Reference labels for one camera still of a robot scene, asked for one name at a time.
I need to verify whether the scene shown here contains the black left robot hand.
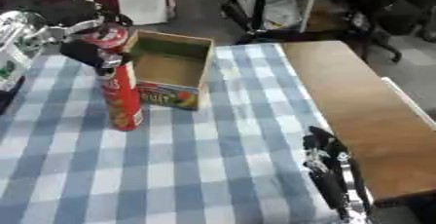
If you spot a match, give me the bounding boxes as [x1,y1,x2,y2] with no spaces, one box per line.
[57,4,136,77]

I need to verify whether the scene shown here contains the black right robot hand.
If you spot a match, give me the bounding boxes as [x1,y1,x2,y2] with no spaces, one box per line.
[300,125,375,220]

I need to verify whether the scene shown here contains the red cylindrical snack can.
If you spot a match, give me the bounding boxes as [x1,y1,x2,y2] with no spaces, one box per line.
[76,24,145,132]

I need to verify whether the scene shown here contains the tan cardboard box, fruit print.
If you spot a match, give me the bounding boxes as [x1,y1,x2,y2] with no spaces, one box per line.
[123,29,217,112]

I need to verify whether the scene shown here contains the black office chair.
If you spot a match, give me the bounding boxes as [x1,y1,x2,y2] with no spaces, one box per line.
[339,0,436,64]

